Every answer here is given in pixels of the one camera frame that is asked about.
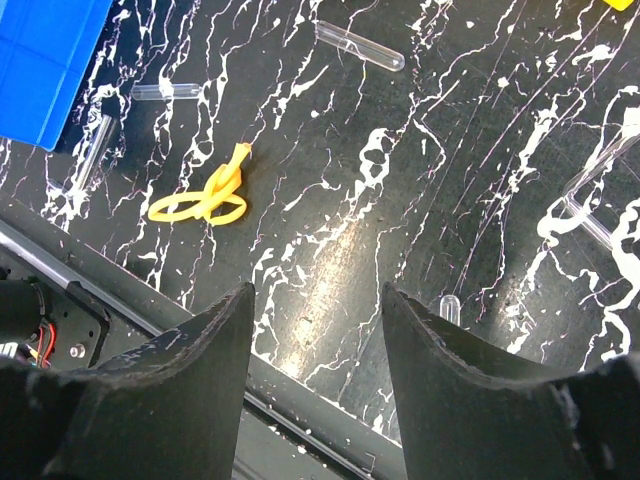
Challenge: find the clear test tube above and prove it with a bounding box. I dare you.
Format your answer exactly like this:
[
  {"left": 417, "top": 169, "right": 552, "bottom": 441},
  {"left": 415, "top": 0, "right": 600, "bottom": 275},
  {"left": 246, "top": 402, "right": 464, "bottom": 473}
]
[
  {"left": 439, "top": 295, "right": 461, "bottom": 326},
  {"left": 131, "top": 84, "right": 202, "bottom": 101},
  {"left": 315, "top": 21, "right": 405, "bottom": 72},
  {"left": 562, "top": 123, "right": 639, "bottom": 252}
]

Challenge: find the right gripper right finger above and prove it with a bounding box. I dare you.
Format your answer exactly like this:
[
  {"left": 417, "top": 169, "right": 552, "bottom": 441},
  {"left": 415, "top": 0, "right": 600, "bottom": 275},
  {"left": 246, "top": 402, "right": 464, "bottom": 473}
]
[{"left": 381, "top": 284, "right": 639, "bottom": 479}]

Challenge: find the blue compartment bin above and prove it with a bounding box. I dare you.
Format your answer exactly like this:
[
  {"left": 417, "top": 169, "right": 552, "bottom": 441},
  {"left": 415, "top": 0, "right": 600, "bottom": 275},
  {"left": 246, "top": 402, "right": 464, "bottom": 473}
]
[{"left": 1, "top": 0, "right": 112, "bottom": 151}]

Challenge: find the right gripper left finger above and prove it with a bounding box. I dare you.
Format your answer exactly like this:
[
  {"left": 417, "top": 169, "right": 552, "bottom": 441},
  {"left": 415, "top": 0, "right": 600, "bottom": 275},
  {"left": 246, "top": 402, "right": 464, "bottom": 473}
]
[{"left": 1, "top": 282, "right": 255, "bottom": 479}]

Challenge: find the yellow rubber band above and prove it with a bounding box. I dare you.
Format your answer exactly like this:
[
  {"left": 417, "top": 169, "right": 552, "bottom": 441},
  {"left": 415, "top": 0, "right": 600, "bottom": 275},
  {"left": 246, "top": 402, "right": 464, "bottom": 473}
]
[{"left": 147, "top": 143, "right": 252, "bottom": 226}]

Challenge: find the yellow test tube rack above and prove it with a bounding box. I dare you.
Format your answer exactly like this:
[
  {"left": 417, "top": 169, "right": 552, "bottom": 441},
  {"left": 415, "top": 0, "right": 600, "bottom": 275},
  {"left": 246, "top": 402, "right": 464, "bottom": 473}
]
[{"left": 603, "top": 0, "right": 634, "bottom": 12}]

